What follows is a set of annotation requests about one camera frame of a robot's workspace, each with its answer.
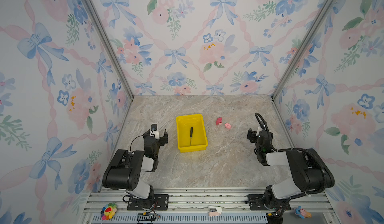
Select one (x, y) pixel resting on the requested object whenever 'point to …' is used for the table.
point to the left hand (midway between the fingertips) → (157, 128)
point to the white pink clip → (214, 211)
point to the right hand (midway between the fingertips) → (259, 129)
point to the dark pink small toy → (219, 121)
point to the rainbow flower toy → (108, 211)
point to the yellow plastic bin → (199, 141)
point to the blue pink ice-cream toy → (302, 212)
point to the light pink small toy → (228, 126)
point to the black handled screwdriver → (191, 135)
